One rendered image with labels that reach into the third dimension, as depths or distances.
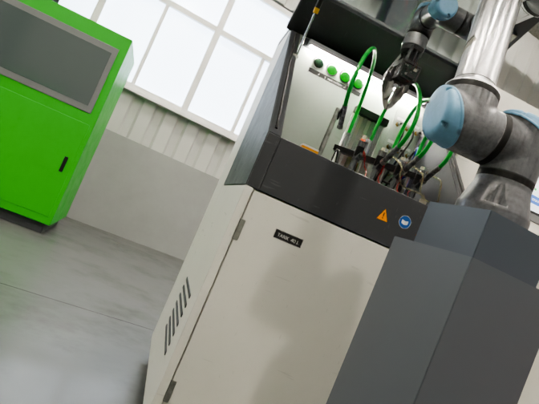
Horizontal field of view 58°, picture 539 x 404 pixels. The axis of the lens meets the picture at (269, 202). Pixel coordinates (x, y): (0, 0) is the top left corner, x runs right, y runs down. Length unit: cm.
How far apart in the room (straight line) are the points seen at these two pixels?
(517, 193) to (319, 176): 53
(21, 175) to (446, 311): 346
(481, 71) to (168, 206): 464
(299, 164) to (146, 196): 416
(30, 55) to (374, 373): 351
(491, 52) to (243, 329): 91
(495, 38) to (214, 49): 474
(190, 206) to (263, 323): 420
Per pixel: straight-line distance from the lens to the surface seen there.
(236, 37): 581
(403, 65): 165
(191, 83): 559
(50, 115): 399
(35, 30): 411
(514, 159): 110
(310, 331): 143
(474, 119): 105
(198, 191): 552
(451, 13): 164
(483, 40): 116
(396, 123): 207
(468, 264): 95
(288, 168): 135
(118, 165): 539
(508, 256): 105
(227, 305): 136
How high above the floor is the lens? 70
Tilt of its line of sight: 3 degrees up
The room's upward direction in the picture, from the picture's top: 23 degrees clockwise
